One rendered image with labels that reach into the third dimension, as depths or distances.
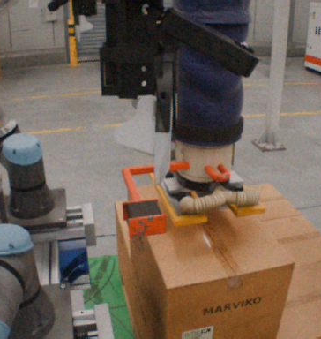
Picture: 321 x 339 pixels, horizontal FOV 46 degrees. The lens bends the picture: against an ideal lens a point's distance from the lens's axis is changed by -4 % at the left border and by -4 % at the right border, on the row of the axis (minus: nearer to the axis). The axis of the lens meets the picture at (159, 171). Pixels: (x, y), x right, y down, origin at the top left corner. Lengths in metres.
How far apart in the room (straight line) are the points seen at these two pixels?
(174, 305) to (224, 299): 0.15
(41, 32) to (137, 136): 9.99
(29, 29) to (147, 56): 10.00
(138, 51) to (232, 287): 0.87
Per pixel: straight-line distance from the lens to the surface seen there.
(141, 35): 0.43
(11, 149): 1.17
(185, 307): 1.15
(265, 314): 1.32
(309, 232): 2.12
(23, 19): 10.38
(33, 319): 0.82
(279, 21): 4.34
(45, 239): 1.28
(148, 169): 1.14
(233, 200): 1.11
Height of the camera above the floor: 1.67
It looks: 26 degrees down
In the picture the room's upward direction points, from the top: straight up
